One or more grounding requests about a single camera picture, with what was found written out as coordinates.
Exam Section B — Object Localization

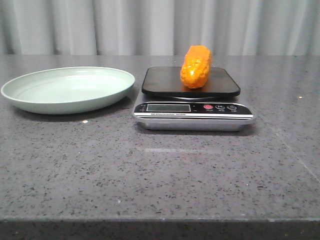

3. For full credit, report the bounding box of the orange corn cob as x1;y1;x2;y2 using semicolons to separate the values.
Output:
180;45;212;89

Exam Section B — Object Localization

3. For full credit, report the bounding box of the digital kitchen scale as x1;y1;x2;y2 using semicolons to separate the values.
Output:
132;66;257;132

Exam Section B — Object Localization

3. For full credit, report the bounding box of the white curtain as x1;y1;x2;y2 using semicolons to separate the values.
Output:
0;0;320;56

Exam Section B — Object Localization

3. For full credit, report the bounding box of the pale green plate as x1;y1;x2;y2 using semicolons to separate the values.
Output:
1;66;135;115

